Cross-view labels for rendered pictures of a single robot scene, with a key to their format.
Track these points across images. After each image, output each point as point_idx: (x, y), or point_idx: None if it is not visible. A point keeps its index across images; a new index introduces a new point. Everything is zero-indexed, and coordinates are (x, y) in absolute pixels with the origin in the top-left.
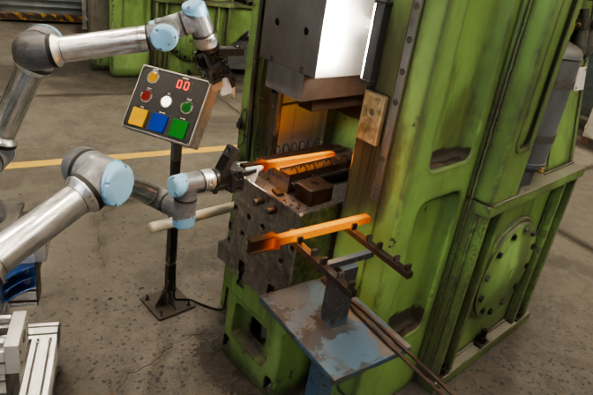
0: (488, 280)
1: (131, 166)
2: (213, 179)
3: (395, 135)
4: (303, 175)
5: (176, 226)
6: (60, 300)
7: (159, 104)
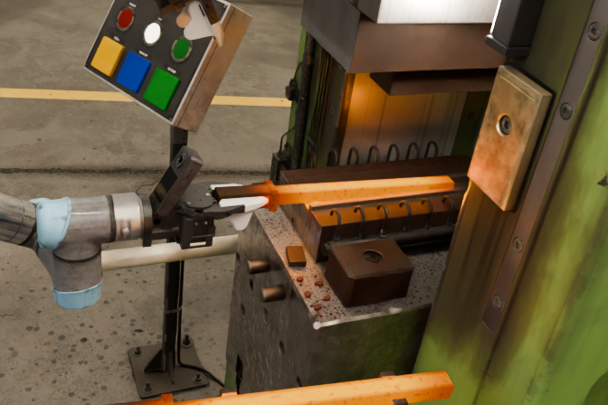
0: None
1: (211, 117)
2: (132, 220)
3: (555, 195)
4: (357, 230)
5: (56, 300)
6: (12, 326)
7: (141, 37)
